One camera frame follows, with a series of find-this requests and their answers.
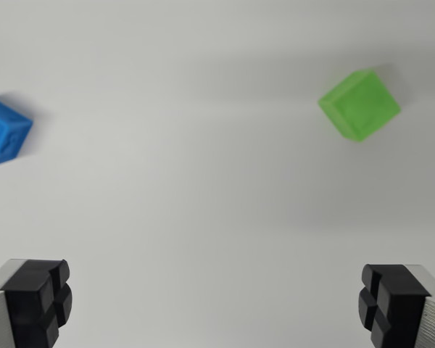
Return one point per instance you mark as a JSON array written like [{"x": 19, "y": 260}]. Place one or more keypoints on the green soft cube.
[{"x": 360, "y": 107}]

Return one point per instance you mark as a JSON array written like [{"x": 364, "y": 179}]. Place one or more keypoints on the gripper left finger with silver black pad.
[{"x": 25, "y": 304}]

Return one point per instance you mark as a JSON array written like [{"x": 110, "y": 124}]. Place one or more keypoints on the blue soft cube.
[{"x": 5, "y": 132}]

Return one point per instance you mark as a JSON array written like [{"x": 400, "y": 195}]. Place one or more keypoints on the gripper right finger with silver black pad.
[{"x": 402, "y": 308}]

